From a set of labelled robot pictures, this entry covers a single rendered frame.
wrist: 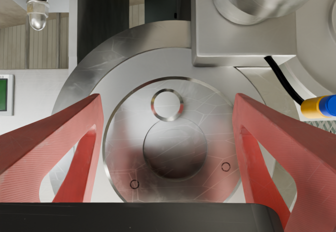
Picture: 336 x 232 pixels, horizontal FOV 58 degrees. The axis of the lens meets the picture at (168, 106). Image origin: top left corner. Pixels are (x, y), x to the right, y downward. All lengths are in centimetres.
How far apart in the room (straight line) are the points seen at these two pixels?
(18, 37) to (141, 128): 407
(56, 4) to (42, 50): 332
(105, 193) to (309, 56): 15
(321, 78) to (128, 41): 12
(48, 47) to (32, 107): 329
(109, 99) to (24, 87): 40
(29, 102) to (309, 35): 46
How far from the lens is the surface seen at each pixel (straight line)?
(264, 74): 19
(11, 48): 426
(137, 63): 18
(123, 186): 16
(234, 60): 16
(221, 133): 16
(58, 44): 345
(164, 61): 18
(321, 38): 21
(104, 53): 18
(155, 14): 54
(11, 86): 57
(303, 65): 20
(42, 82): 56
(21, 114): 56
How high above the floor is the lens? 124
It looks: 4 degrees down
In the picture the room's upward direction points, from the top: 180 degrees clockwise
